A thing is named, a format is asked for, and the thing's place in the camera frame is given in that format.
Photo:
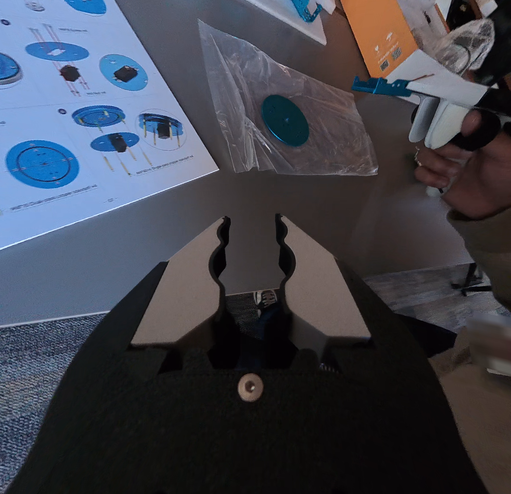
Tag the person's right forearm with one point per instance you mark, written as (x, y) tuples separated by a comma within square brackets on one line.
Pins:
[(495, 254)]

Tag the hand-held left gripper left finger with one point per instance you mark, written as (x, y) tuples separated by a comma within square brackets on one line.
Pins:
[(179, 298)]

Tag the orange and white box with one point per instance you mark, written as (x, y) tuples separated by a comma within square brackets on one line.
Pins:
[(379, 31)]

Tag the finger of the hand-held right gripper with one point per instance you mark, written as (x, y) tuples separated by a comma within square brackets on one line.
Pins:
[(439, 82)]

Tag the assembly guide booklet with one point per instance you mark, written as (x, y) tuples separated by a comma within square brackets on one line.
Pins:
[(119, 43)]

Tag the blue side bracket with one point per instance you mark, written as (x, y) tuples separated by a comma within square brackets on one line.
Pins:
[(375, 86)]

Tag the blue perforated round metal plate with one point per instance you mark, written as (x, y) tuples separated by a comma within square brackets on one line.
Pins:
[(285, 120)]

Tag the person's right hand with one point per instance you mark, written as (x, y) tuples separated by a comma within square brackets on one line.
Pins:
[(487, 174)]

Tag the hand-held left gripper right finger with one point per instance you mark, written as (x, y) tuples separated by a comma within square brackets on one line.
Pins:
[(323, 298)]

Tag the person's shoe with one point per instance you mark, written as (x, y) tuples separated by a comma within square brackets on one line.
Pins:
[(265, 298)]

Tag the grey desk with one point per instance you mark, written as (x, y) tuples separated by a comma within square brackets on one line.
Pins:
[(319, 222)]

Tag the clear plastic bag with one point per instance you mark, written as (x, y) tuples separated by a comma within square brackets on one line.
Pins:
[(319, 122)]

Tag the white foam sheet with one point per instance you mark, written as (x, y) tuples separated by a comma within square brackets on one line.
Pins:
[(279, 7)]

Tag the small dark blue bracket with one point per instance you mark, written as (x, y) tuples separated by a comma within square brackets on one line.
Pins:
[(305, 1)]

